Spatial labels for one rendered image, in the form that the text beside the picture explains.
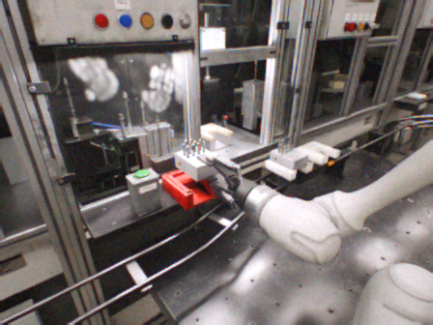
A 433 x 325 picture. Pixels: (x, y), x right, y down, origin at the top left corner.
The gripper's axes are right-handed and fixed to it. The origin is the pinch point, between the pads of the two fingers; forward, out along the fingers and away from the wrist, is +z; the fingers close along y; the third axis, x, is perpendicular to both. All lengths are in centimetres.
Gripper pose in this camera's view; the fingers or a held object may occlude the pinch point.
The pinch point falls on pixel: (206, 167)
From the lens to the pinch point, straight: 81.6
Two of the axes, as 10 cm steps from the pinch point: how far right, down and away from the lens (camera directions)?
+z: -6.1, -3.9, 6.9
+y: 0.1, -8.7, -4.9
